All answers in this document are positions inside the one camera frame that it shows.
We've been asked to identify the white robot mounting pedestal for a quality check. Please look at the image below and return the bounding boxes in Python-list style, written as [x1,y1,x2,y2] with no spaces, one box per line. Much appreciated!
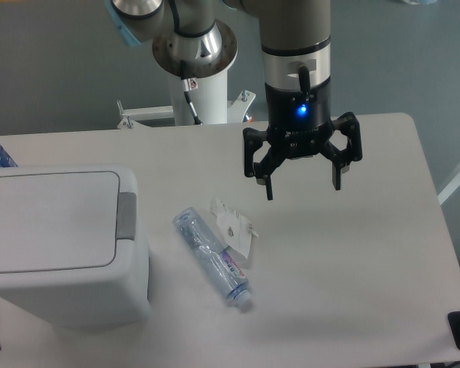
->
[117,69,256,130]

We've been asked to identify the white trash can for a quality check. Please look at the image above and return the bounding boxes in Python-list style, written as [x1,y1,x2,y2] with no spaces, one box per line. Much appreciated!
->
[0,164,150,327]

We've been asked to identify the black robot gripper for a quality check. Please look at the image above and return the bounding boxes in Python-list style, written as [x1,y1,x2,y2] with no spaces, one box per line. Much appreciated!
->
[241,79,364,202]

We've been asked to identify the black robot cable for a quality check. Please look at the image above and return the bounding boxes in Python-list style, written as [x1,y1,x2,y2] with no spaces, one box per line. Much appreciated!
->
[178,59,204,127]

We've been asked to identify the clear plastic water bottle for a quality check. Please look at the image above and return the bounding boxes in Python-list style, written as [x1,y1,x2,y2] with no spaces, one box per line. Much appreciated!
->
[172,207,251,311]

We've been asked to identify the crumpled white paper wrapper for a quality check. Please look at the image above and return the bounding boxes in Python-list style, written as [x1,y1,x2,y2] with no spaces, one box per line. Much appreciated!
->
[210,198,258,260]

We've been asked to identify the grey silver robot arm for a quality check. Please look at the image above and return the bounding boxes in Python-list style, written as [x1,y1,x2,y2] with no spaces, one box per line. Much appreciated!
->
[105,1,363,189]

